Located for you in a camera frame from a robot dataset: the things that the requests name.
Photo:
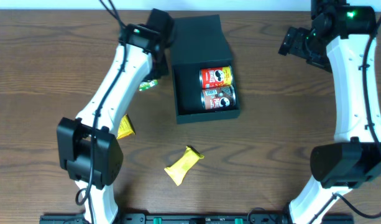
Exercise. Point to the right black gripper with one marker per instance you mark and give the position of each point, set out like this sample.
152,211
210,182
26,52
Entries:
289,42

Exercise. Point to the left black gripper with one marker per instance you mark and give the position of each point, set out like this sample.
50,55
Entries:
161,71

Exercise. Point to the green white snack packet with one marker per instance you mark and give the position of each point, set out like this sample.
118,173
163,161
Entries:
147,85

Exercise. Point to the red Pringles can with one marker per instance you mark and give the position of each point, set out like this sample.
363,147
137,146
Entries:
216,77

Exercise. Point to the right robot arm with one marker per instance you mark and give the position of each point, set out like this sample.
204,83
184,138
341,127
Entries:
341,40

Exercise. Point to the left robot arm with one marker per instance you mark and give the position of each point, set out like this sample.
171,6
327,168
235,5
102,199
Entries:
87,145

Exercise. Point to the dark green open box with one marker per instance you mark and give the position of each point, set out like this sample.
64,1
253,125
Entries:
199,42

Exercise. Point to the small yellow snack packet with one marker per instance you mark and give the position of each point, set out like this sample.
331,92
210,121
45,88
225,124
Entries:
125,127

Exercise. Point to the long yellow snack bar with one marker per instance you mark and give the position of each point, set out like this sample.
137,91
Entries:
179,169

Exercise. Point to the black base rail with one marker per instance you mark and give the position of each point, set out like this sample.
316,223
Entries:
140,218

